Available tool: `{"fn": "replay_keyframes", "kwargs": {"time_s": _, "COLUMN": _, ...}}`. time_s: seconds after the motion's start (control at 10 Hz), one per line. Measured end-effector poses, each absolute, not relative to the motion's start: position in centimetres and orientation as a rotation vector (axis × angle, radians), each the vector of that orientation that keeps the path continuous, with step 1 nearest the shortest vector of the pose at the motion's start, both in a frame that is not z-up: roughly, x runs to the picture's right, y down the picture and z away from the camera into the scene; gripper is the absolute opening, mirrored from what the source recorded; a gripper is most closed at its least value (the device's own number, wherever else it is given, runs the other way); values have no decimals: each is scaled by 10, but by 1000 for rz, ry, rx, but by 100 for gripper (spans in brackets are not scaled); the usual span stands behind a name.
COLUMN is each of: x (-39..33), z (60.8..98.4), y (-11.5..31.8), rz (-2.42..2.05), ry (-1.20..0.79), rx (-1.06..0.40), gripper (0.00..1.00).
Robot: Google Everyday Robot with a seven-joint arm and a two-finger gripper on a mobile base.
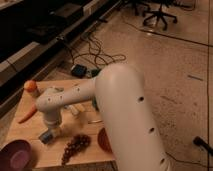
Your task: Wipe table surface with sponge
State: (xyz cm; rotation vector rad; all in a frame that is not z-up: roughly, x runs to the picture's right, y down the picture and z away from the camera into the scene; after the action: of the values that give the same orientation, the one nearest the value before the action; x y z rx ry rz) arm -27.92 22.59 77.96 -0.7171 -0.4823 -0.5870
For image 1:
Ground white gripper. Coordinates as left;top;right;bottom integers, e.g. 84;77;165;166
44;116;62;137

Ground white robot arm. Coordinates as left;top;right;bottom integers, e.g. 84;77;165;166
36;63;171;171

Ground orange carrot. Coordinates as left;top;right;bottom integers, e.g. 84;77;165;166
18;105;37;124

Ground dark grape bunch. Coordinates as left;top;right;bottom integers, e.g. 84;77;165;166
61;134;91;165

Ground orange-capped bottle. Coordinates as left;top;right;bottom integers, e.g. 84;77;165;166
24;80;40;98

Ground purple bowl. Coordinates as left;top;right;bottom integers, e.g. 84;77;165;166
0;140;31;171

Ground red-brown plate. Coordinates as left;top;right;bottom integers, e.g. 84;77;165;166
97;128;112;153

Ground blue power adapter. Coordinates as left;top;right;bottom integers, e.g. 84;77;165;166
71;64;87;78

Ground green box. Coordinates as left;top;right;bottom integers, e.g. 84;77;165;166
91;69;101;111

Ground black laptop on shelf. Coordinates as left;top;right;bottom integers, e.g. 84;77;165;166
54;3;83;20

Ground black object on floor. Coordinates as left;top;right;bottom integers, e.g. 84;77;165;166
193;136;213;156

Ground black office chair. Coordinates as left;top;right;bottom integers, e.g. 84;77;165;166
123;0;179;32

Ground black floor cables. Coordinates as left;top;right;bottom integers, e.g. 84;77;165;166
56;33;127;71

